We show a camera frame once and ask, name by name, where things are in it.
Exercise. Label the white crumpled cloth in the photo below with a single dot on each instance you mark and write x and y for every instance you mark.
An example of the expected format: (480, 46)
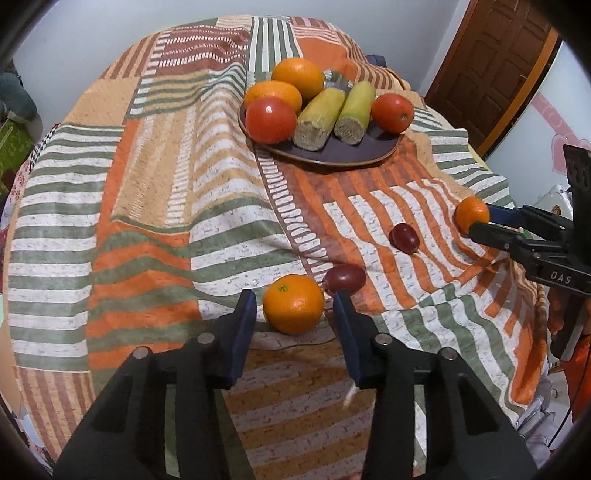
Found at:
(542, 415)

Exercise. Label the dark blue bag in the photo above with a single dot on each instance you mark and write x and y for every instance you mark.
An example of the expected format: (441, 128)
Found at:
(376, 59)

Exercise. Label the person's right hand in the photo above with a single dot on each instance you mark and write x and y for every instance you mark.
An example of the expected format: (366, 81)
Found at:
(554, 316)

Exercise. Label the yellow sugarcane piece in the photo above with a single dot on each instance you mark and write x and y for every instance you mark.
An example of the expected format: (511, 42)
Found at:
(318, 120)
(354, 113)

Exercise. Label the dark purple plate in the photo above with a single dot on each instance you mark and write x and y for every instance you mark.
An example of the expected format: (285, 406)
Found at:
(341, 150)

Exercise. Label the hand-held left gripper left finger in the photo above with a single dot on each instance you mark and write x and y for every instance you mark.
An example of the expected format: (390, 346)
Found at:
(240, 344)

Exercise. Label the small tangerine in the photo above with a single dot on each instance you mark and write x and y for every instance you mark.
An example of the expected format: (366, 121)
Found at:
(293, 303)
(471, 213)

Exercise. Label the white heart-print wardrobe door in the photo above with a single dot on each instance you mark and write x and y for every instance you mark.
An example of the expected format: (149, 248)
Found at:
(545, 115)

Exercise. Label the grey plush toy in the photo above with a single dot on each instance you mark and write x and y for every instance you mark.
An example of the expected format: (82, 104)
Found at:
(16, 97)

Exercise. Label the red tomato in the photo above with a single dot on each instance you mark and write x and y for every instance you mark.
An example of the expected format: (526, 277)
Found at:
(392, 112)
(270, 120)

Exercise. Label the large orange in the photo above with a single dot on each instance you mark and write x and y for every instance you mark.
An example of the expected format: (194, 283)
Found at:
(298, 77)
(272, 94)

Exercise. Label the small dark red jujube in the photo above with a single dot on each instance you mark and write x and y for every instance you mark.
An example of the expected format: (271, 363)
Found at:
(344, 278)
(404, 237)

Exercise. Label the striped patchwork blanket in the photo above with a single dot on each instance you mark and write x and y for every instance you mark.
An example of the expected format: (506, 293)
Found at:
(161, 207)

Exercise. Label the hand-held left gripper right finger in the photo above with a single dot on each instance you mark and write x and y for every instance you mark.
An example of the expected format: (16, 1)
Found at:
(347, 344)

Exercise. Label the green storage box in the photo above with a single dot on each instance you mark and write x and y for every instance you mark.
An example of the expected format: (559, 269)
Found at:
(13, 152)

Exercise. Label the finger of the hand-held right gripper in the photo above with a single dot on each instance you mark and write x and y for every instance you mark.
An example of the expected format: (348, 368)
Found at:
(496, 236)
(508, 213)

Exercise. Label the brown wooden door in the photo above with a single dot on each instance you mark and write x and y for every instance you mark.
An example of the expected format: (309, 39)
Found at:
(494, 64)

